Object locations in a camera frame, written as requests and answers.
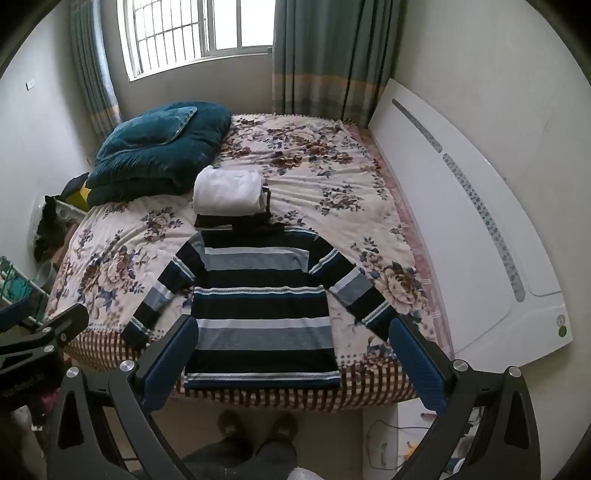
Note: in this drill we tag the person's shoe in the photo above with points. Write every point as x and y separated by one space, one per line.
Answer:
282 428
233 427

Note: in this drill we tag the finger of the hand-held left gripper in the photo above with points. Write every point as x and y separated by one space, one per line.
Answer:
69 323
21 311

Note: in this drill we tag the blue striped knit sweater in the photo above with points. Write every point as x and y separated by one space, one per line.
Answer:
263 314

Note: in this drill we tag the white headboard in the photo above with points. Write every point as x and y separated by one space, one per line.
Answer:
461 221

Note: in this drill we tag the yellow box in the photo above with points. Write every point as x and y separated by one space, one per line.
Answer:
84 194

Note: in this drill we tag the barred window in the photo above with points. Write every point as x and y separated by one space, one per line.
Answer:
194 32

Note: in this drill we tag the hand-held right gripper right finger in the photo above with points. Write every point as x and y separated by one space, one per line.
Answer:
415 364

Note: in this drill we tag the pile of dark clothes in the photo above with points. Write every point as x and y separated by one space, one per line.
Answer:
48 230

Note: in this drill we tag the teal folded quilt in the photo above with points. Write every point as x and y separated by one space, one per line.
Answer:
152 175

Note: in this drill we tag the person's right shoe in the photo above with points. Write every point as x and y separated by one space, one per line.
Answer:
282 428

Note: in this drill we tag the bed with floral sheet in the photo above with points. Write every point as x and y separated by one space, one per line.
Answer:
323 175

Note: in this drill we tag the teal pillow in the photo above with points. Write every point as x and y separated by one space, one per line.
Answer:
143 129

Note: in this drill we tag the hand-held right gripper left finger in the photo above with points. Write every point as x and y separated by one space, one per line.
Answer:
171 364

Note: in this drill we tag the grey bucket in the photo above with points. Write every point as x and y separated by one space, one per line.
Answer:
47 274

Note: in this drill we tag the person's left shoe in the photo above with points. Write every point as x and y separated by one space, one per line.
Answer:
233 427

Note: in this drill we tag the teal striped curtain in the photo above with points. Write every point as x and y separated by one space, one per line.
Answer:
92 64
328 55

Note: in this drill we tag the white folded cloth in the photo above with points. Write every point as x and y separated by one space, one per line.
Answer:
226 189

